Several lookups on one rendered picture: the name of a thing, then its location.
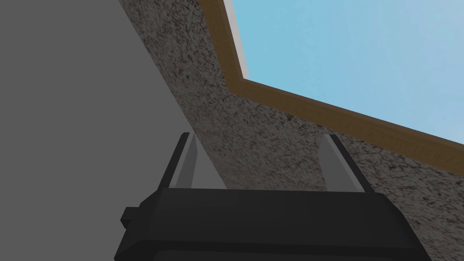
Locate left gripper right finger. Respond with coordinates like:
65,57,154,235
318,134,375,193

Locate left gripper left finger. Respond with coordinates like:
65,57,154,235
158,132,198,189

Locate wooden framed window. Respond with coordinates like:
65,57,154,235
198,0,464,178

